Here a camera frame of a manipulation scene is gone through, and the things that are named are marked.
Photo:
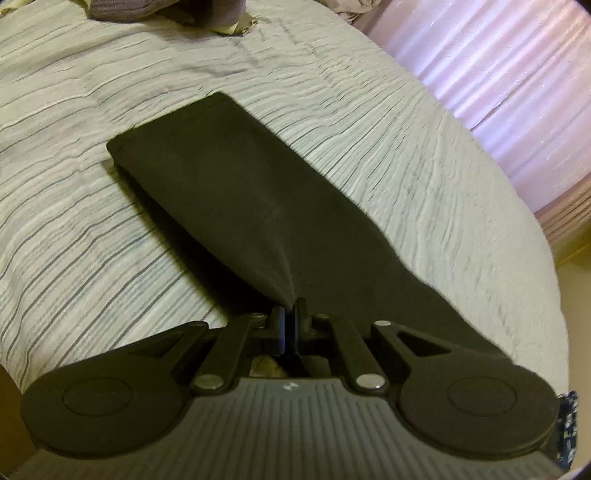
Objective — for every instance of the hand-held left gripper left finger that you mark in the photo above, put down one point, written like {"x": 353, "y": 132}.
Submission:
{"x": 278, "y": 332}

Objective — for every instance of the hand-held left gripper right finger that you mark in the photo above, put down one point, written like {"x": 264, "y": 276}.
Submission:
{"x": 300, "y": 332}

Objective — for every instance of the black pants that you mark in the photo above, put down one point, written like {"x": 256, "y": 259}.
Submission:
{"x": 254, "y": 184}

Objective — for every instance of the bed with striped cover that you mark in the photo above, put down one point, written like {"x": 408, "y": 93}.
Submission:
{"x": 138, "y": 230}

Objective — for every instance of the blue printed garment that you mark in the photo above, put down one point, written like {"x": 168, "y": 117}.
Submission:
{"x": 568, "y": 424}

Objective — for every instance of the pink curtain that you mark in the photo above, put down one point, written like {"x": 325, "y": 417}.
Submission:
{"x": 485, "y": 69}

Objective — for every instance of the purple knit sweater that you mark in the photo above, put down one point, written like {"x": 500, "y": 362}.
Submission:
{"x": 120, "y": 9}

